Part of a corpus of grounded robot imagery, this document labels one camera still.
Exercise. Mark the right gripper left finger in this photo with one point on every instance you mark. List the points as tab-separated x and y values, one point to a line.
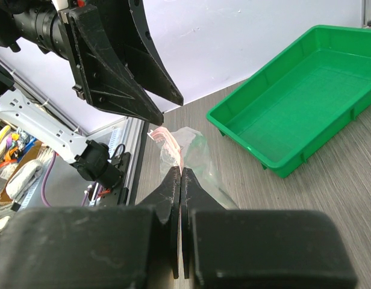
156	251

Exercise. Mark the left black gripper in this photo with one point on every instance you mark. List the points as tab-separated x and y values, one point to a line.
96	35

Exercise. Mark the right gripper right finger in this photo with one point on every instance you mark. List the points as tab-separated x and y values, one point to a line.
194	199

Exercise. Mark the clear zip top bag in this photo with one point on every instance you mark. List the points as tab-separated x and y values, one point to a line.
188	148

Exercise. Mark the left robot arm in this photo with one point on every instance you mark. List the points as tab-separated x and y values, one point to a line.
39	23

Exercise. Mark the green plastic tray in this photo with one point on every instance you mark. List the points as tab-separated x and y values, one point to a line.
300	99

